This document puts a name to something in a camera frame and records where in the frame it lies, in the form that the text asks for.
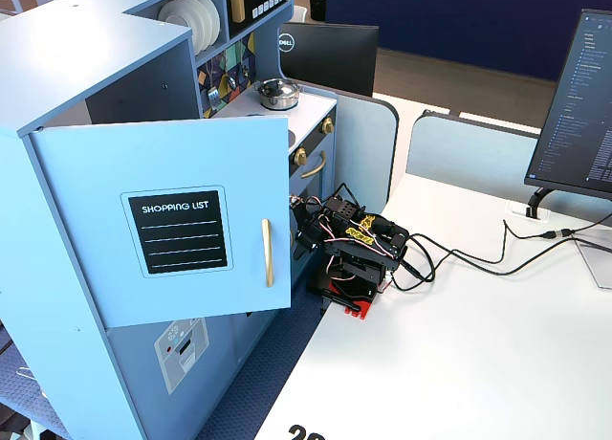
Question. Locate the gold stove knob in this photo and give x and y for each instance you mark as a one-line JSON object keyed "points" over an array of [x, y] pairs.
{"points": [[300, 157], [327, 125]]}

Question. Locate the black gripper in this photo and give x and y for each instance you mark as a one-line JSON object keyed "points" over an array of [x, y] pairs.
{"points": [[303, 238]]}

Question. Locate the blue toy kitchen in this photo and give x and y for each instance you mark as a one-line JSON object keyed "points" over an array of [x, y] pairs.
{"points": [[95, 67]]}

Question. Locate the blue shopping list cabinet door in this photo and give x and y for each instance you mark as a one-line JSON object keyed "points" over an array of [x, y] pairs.
{"points": [[191, 172]]}

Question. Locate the white plate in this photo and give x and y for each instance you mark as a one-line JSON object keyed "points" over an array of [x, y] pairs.
{"points": [[174, 15], [214, 24], [197, 16]]}

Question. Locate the silver stand base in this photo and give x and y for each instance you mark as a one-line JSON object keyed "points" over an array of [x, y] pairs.
{"points": [[597, 263]]}

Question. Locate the monitor with lit screen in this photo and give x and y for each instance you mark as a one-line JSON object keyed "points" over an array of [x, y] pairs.
{"points": [[578, 115]]}

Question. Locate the steel pot with lid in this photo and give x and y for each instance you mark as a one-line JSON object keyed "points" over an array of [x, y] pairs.
{"points": [[277, 93]]}

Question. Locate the toy metal spatula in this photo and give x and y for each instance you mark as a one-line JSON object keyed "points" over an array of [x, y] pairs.
{"points": [[213, 98]]}

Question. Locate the toy metal ladle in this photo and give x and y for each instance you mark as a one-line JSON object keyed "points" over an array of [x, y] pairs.
{"points": [[232, 82]]}

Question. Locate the black Dell monitor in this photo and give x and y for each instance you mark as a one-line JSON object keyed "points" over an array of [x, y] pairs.
{"points": [[334, 57]]}

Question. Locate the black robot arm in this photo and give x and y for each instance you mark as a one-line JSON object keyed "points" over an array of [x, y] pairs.
{"points": [[356, 263]]}

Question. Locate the black trash bin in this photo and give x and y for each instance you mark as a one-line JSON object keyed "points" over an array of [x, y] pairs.
{"points": [[316, 0]]}

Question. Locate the grey-blue desk divider panel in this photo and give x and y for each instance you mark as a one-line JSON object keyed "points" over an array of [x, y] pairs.
{"points": [[368, 148], [468, 153]]}

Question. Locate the red table clamp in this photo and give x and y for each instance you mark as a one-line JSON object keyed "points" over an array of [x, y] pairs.
{"points": [[361, 311]]}

